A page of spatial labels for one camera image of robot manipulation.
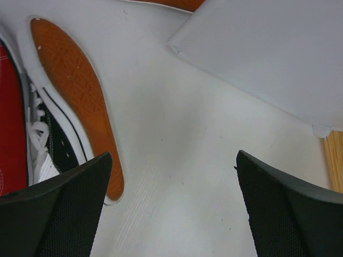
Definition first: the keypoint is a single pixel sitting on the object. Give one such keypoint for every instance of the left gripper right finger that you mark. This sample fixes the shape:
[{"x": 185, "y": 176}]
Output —
[{"x": 287, "y": 215}]

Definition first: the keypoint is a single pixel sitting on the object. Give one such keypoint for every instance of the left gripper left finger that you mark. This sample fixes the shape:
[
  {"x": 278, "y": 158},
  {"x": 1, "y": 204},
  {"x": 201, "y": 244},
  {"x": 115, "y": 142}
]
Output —
[{"x": 59, "y": 216}]

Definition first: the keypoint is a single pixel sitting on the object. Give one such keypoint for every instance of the white cabinet door panel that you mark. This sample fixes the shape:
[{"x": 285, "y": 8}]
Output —
[{"x": 286, "y": 53}]

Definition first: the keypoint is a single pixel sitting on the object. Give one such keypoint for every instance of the wooden shoe cabinet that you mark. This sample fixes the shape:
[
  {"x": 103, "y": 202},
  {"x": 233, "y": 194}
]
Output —
[{"x": 334, "y": 157}]

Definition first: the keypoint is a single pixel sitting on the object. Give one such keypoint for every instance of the red sneaker upper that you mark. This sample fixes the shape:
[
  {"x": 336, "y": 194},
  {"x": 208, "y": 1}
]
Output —
[{"x": 14, "y": 100}]

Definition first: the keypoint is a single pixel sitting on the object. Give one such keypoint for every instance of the black sneaker on side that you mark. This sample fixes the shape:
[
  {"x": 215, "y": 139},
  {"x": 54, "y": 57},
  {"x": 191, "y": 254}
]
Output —
[{"x": 70, "y": 89}]

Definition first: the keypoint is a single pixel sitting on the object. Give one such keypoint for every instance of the overturned grey sneaker orange sole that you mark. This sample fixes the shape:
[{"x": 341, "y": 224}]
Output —
[{"x": 189, "y": 6}]

